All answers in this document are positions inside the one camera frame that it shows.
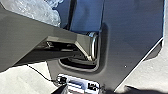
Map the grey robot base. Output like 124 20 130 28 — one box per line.
46 0 166 93

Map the small white robot box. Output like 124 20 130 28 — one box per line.
57 73 101 94

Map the thin dark robot cable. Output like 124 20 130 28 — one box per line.
26 64 61 83

